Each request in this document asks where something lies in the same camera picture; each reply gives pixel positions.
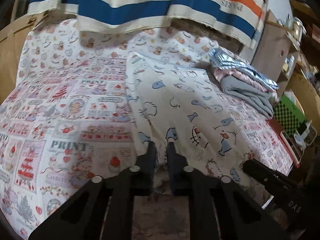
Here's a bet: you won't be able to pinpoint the grey folded sweatshirt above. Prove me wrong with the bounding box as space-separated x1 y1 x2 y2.
220 75 273 118

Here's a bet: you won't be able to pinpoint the pink folded garment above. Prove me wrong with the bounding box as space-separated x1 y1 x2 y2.
213 68 272 92

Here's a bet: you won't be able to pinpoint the brown wooden cabinet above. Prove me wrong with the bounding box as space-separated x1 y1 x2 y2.
252 10 299 95

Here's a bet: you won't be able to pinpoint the white bear print quilt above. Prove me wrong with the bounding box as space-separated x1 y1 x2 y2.
16 18 219 84

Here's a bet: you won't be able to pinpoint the light blue satin-trim blanket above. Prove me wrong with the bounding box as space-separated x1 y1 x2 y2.
209 48 279 92

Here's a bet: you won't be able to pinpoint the wooden glass-pane door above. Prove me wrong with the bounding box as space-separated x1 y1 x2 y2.
1 0 44 102

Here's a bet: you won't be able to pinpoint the white cartoon cat print pants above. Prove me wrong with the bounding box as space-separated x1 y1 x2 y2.
126 52 253 189

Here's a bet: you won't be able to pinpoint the green checkered box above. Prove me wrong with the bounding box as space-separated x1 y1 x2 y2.
273 94 306 135

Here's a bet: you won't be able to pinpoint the pink print bed sheet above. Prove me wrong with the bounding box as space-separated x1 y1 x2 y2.
1 58 292 239

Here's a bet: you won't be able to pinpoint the striped Paris curtain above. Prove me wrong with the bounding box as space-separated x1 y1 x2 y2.
28 0 266 47

